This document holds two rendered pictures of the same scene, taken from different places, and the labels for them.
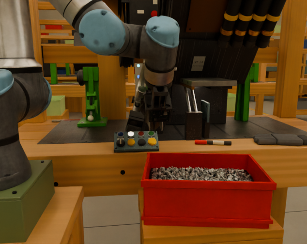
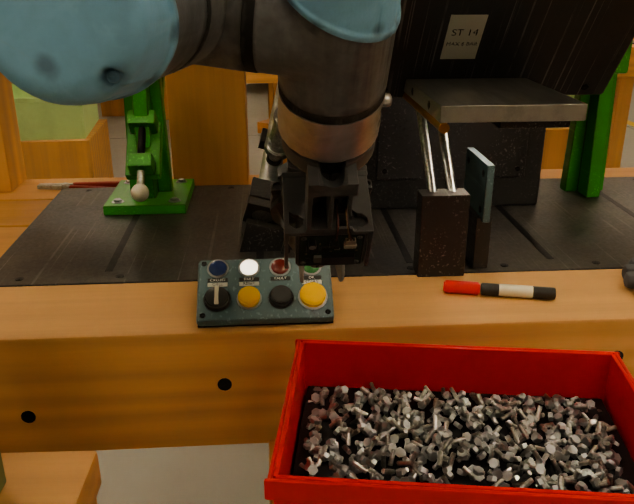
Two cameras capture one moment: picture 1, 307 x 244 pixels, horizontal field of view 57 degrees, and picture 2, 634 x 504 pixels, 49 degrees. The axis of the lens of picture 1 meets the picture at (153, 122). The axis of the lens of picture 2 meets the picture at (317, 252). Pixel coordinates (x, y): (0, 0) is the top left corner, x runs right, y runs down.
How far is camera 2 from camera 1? 0.23 m
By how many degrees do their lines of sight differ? 10
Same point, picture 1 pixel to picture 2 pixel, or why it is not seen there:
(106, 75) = not seen: hidden behind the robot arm
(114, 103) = (213, 138)
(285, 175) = not seen: outside the picture
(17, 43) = not seen: outside the picture
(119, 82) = (226, 74)
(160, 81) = (330, 149)
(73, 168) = (76, 373)
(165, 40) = (347, 18)
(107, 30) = (87, 15)
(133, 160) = (255, 352)
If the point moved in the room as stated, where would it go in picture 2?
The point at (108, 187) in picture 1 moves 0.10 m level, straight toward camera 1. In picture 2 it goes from (184, 425) to (181, 484)
